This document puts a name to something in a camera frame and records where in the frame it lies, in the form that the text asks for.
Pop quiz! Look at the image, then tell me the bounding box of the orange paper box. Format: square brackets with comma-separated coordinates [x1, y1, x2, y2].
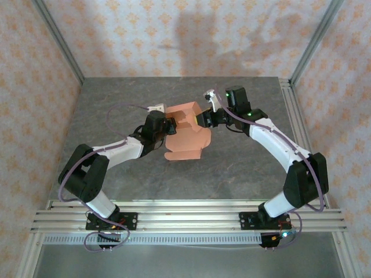
[164, 101, 214, 162]

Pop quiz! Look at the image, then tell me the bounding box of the black controller board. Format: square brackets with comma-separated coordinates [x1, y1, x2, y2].
[97, 232, 122, 250]
[259, 231, 288, 250]

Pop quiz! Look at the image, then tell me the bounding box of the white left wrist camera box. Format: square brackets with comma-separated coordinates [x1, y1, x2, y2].
[147, 103, 166, 114]

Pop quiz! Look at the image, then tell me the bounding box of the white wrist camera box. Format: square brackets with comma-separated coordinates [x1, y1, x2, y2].
[147, 103, 166, 114]
[203, 89, 223, 112]

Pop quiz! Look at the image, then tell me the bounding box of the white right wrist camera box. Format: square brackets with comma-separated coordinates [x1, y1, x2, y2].
[203, 89, 223, 112]

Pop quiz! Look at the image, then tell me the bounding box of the long side aluminium rail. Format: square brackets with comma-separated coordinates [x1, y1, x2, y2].
[278, 77, 331, 209]

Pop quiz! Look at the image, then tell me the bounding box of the narrow aluminium extrusion rail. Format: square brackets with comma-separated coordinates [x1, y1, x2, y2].
[46, 199, 331, 210]

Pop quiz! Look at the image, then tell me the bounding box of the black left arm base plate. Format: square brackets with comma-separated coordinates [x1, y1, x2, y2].
[85, 212, 139, 232]

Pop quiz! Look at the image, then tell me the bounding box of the wide aluminium extrusion rail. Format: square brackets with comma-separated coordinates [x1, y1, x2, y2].
[30, 208, 348, 234]

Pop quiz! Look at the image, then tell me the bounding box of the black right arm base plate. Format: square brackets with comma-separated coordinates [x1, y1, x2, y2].
[238, 211, 292, 231]

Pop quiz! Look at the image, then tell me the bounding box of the aluminium frame post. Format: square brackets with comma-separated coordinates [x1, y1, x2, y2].
[289, 0, 345, 86]
[30, 0, 85, 85]

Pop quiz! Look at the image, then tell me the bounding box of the grey slotted cable duct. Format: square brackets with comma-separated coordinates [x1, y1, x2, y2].
[43, 233, 263, 246]

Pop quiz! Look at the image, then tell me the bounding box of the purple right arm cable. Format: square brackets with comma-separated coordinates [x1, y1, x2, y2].
[214, 84, 325, 250]

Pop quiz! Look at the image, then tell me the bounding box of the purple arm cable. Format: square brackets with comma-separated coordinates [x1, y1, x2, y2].
[59, 103, 132, 253]
[214, 84, 325, 250]

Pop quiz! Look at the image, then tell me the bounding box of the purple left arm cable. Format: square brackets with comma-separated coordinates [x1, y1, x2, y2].
[59, 103, 132, 253]

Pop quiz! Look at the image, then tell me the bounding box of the aluminium frame leg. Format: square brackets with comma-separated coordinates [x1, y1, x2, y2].
[16, 231, 44, 278]
[332, 231, 363, 278]

